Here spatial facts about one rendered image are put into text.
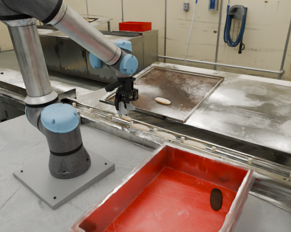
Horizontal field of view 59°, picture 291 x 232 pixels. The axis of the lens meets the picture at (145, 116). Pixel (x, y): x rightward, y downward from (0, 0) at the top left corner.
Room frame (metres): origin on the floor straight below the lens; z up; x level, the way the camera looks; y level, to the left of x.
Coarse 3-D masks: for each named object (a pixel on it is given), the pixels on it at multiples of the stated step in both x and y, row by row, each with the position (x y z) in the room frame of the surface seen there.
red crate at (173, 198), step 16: (160, 176) 0.75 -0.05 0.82; (176, 176) 0.75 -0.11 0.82; (192, 176) 0.75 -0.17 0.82; (144, 192) 0.67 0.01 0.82; (160, 192) 0.67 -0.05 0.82; (176, 192) 0.66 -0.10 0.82; (192, 192) 0.66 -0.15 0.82; (208, 192) 0.66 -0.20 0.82; (224, 192) 0.66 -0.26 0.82; (128, 208) 0.60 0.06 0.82; (144, 208) 0.60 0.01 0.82; (160, 208) 0.60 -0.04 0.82; (176, 208) 0.59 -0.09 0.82; (192, 208) 0.59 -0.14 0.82; (208, 208) 0.59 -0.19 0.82; (224, 208) 0.59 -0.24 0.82; (112, 224) 0.54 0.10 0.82; (128, 224) 0.54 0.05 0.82; (144, 224) 0.54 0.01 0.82; (160, 224) 0.53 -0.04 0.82; (176, 224) 0.53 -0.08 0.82; (192, 224) 0.53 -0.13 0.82; (208, 224) 0.53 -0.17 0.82
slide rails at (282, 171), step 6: (66, 102) 1.43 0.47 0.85; (84, 108) 1.33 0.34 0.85; (96, 114) 1.25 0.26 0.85; (102, 114) 1.25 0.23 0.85; (108, 114) 1.24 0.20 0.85; (114, 120) 1.17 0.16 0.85; (120, 120) 1.17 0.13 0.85; (150, 132) 1.04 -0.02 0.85; (204, 150) 0.88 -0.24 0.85; (216, 150) 0.88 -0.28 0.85; (222, 156) 0.84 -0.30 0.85; (234, 156) 0.83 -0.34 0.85; (240, 156) 0.83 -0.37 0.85; (252, 162) 0.79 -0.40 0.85; (258, 162) 0.79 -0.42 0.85; (270, 168) 0.75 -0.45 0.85; (276, 168) 0.75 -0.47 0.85; (288, 174) 0.72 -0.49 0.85
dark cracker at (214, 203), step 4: (216, 188) 0.67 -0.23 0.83; (212, 192) 0.65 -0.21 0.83; (216, 192) 0.65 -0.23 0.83; (220, 192) 0.65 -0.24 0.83; (212, 196) 0.64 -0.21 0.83; (216, 196) 0.63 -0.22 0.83; (220, 196) 0.63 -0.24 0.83; (212, 200) 0.62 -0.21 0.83; (216, 200) 0.61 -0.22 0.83; (220, 200) 0.62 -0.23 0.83; (212, 204) 0.60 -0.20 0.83; (216, 204) 0.60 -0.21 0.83; (220, 204) 0.60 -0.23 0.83; (212, 208) 0.59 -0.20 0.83; (216, 208) 0.59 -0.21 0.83; (220, 208) 0.59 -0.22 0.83
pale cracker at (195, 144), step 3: (186, 141) 0.94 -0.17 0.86; (189, 141) 0.93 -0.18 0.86; (192, 141) 0.93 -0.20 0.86; (186, 144) 0.92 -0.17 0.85; (189, 144) 0.92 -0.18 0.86; (192, 144) 0.91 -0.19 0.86; (195, 144) 0.91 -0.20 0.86; (198, 144) 0.91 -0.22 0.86; (201, 144) 0.91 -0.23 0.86; (198, 147) 0.89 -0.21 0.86; (201, 147) 0.89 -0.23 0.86; (204, 147) 0.89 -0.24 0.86
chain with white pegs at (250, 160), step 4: (92, 108) 1.28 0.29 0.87; (92, 112) 1.28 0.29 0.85; (132, 124) 1.11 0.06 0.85; (156, 128) 1.03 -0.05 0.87; (156, 132) 1.03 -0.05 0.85; (176, 140) 0.98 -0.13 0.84; (180, 140) 0.95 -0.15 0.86; (184, 140) 0.95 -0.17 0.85; (212, 148) 0.87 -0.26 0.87; (224, 156) 0.85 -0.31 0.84; (236, 160) 0.82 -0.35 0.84; (248, 160) 0.78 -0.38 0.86
